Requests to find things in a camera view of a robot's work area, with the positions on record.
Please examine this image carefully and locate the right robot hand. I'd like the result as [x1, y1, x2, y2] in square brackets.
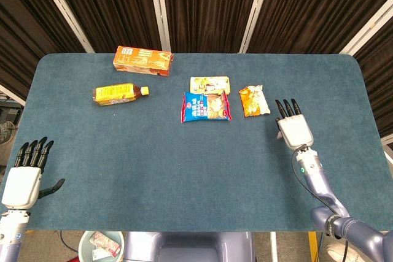
[274, 98, 314, 152]

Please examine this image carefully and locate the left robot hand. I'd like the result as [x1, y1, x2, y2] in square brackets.
[1, 136, 66, 210]

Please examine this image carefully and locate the orange and white snack bag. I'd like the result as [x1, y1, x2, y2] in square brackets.
[238, 85, 271, 118]

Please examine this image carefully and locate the white waste bucket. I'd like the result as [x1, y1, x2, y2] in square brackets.
[78, 230, 125, 262]

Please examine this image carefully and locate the blue snack bag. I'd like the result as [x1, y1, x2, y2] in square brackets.
[181, 90, 233, 124]

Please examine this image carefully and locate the yellow snack pack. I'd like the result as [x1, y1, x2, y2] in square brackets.
[189, 75, 232, 95]

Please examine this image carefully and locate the brown pleated curtain panel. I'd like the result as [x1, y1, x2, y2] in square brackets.
[0, 0, 87, 101]
[352, 16, 393, 137]
[45, 0, 163, 53]
[161, 0, 264, 54]
[247, 0, 393, 55]

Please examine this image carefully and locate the red and white crumpled wrapper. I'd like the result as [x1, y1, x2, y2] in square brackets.
[88, 231, 122, 258]

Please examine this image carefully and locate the blue felt table cover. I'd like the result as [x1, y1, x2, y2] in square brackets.
[6, 52, 393, 233]

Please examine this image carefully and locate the yellow table leg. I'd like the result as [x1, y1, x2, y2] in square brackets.
[308, 231, 319, 262]

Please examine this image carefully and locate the white table leg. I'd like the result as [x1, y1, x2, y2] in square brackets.
[270, 231, 279, 262]

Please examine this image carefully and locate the white shoe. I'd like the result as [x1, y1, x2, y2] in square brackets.
[324, 239, 369, 262]

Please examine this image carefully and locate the tea bottle with yellow label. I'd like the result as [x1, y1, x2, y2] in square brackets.
[92, 83, 150, 107]

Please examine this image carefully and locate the grey-blue robot torso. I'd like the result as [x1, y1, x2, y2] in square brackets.
[122, 231, 256, 262]

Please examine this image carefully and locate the orange cardboard box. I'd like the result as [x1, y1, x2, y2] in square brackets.
[112, 45, 174, 77]

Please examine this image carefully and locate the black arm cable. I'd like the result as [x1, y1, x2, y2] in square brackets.
[290, 148, 349, 262]

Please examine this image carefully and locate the white partition frame post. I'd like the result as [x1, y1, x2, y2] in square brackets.
[339, 0, 393, 56]
[0, 83, 27, 107]
[32, 0, 95, 54]
[238, 0, 274, 54]
[147, 0, 172, 52]

